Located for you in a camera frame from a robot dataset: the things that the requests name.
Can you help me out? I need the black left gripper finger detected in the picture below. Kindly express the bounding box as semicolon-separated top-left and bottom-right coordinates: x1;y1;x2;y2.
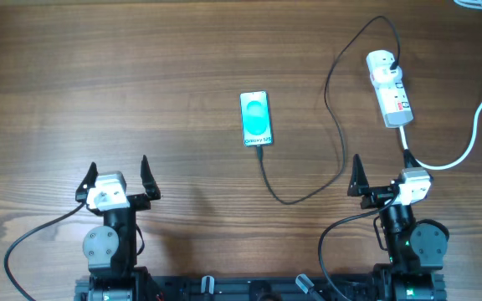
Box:
141;155;161;200
75;162;98;202

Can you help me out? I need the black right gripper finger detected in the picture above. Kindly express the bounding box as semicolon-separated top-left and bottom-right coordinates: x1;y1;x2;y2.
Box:
347;154;369;196
403;149;420;168

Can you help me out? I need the black USB charging cable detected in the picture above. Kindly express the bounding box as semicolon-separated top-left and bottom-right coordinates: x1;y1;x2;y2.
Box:
254;15;402;206

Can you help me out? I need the blue screen Galaxy smartphone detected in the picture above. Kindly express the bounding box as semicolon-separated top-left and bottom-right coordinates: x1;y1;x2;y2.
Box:
239;90;274;147

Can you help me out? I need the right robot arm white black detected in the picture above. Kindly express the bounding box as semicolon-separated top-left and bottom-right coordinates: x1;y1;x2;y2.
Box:
347;150;449;301

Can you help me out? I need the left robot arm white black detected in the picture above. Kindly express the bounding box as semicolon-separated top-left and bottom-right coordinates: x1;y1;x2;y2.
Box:
74;156;164;301

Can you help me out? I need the white USB charger plug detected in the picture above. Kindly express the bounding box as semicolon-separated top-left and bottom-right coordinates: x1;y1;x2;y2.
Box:
370;65;403;89

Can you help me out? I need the white power strip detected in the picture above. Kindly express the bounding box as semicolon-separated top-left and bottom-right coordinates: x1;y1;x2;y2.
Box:
366;50;413;128

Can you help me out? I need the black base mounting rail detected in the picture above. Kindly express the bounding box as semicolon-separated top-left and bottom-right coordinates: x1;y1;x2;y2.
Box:
74;273;448;301

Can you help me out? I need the white power strip cord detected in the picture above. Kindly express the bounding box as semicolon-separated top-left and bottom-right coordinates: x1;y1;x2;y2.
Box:
398;0;482;171

